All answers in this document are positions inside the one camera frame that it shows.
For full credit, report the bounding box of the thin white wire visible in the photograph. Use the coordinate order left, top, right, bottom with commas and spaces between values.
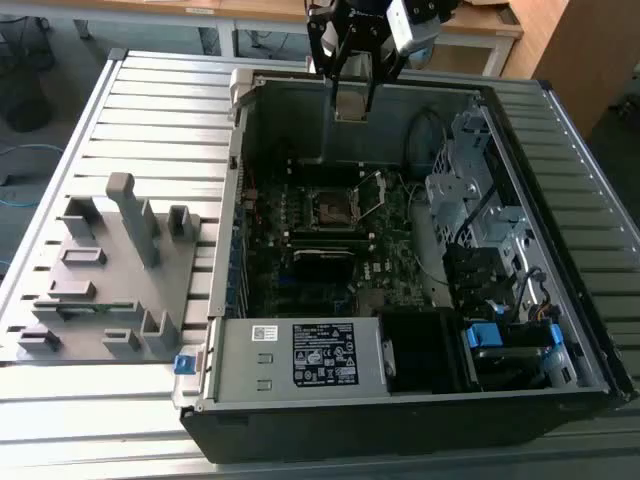
405, 182, 451, 287

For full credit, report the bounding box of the blue disk carrier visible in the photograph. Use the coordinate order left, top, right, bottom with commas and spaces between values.
463, 322, 570, 392

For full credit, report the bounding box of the blue floor cable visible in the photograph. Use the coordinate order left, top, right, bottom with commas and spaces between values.
0, 143, 65, 209

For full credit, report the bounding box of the metal socket cover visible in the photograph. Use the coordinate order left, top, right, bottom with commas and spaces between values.
351, 169, 387, 224

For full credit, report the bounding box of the green RAM stick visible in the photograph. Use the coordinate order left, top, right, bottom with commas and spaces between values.
57, 301, 137, 317

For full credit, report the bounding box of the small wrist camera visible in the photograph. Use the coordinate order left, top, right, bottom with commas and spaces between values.
319, 27, 343, 58

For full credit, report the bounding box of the grey chipset heatsink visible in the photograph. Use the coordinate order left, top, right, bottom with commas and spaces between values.
357, 288, 387, 315

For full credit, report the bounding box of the short wooden desk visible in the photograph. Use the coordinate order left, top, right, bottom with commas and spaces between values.
434, 0, 525, 77

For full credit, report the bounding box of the black looped cable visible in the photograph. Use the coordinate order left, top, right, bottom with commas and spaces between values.
405, 107, 447, 169

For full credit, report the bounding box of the grey power supply unit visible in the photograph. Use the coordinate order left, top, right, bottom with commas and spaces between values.
214, 317, 391, 401

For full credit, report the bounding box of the black graphics card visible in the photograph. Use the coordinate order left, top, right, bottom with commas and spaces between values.
292, 248, 358, 286

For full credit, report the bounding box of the black RAM slot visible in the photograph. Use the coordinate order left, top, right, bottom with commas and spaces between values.
285, 238, 377, 251
289, 228, 375, 241

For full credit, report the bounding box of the black waste bin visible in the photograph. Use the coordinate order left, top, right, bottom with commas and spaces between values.
0, 14, 56, 134

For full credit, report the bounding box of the thick black cable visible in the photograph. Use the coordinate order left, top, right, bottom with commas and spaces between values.
451, 182, 500, 251

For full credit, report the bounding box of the multicolour power wire bundle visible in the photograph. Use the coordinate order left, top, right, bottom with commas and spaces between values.
514, 267, 562, 326

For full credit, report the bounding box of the green motherboard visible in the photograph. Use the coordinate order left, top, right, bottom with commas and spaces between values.
239, 164, 451, 319

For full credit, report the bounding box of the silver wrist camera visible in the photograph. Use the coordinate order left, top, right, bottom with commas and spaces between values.
387, 0, 439, 52

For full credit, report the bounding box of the black PC case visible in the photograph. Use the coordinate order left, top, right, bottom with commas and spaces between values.
172, 67, 639, 464

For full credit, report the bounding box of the wooden cabinet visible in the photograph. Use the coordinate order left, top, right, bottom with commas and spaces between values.
502, 0, 640, 141

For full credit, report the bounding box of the metal disk bay cage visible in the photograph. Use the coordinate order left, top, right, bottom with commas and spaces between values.
424, 110, 532, 261

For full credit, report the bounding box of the grey parts rack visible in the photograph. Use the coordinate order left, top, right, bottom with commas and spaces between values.
2, 172, 204, 364

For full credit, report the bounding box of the CPU socket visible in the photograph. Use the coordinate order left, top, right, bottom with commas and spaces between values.
309, 188, 364, 231

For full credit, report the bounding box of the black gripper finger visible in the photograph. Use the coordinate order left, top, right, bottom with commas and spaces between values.
367, 47, 404, 115
306, 3, 365, 120

